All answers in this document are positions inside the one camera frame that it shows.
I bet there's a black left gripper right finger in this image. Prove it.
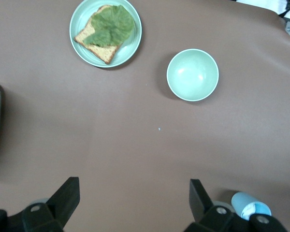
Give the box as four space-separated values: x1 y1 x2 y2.
185 178 238 232

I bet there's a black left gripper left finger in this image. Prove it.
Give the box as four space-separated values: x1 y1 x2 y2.
21 176 81 232

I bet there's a blue cup holding white paper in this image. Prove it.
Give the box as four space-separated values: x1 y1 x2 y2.
231 191 272 221

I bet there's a crumpled white paper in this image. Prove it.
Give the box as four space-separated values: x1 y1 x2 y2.
241 203 257 218

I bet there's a pale green bowl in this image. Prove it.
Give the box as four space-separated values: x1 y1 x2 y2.
166 48 220 102

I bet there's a toast bread slice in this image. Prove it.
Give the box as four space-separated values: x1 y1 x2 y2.
73 4 127 65

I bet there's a pale green plate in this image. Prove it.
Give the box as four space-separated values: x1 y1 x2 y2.
69 0 143 69

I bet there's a green lettuce leaf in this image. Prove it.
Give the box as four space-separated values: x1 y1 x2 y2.
83 4 136 48

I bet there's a black floor cable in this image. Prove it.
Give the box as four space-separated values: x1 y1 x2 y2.
277 0 290 18

